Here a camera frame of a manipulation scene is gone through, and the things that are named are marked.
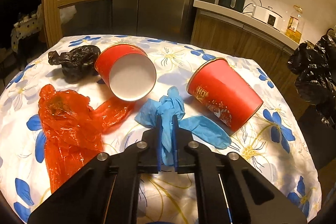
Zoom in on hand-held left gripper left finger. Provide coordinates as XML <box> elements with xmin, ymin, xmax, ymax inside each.
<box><xmin>28</xmin><ymin>115</ymin><xmax>162</xmax><ymax>224</ymax></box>

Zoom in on cooking oil bottle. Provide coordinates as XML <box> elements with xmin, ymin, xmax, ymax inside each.
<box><xmin>285</xmin><ymin>5</ymin><xmax>305</xmax><ymax>44</ymax></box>

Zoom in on grey kitchen countertop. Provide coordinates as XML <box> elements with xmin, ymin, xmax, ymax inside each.
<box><xmin>194</xmin><ymin>0</ymin><xmax>301</xmax><ymax>52</ymax></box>

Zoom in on blue floral tablecloth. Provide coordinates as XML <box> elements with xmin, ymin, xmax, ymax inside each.
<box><xmin>0</xmin><ymin>34</ymin><xmax>322</xmax><ymax>224</ymax></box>

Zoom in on polka dot tablecloth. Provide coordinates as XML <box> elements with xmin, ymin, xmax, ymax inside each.
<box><xmin>10</xmin><ymin>11</ymin><xmax>44</xmax><ymax>46</ymax></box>

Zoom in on orange-red plastic bag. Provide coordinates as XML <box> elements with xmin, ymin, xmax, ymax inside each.
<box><xmin>37</xmin><ymin>84</ymin><xmax>136</xmax><ymax>194</ymax></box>

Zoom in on blue disposable glove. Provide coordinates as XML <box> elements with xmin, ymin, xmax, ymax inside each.
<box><xmin>134</xmin><ymin>86</ymin><xmax>231</xmax><ymax>166</ymax></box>

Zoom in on wooden glass door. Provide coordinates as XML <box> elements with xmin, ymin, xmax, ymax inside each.
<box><xmin>42</xmin><ymin>0</ymin><xmax>116</xmax><ymax>50</ymax></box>

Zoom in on wooden lower cabinet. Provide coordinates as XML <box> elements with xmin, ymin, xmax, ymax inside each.
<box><xmin>190</xmin><ymin>10</ymin><xmax>315</xmax><ymax>109</ymax></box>

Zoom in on plain red paper cup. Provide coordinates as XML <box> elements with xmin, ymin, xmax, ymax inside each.
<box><xmin>94</xmin><ymin>43</ymin><xmax>157</xmax><ymax>102</ymax></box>

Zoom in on small black plastic bag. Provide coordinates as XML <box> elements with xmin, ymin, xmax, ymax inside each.
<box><xmin>48</xmin><ymin>46</ymin><xmax>101</xmax><ymax>84</ymax></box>

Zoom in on white electric cooker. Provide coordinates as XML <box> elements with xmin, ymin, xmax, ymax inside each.
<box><xmin>253</xmin><ymin>5</ymin><xmax>283</xmax><ymax>29</ymax></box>

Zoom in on large black plastic bag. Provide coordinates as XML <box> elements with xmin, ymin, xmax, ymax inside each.
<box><xmin>287</xmin><ymin>34</ymin><xmax>336</xmax><ymax>128</ymax></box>

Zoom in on printed red paper cup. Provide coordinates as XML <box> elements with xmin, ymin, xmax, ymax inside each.
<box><xmin>187</xmin><ymin>57</ymin><xmax>264</xmax><ymax>132</ymax></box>

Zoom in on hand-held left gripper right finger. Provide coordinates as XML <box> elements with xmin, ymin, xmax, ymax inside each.
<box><xmin>172</xmin><ymin>115</ymin><xmax>307</xmax><ymax>224</ymax></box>

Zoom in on white plastic bag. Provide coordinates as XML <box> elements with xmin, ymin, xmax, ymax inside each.
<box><xmin>60</xmin><ymin>4</ymin><xmax>78</xmax><ymax>21</ymax></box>

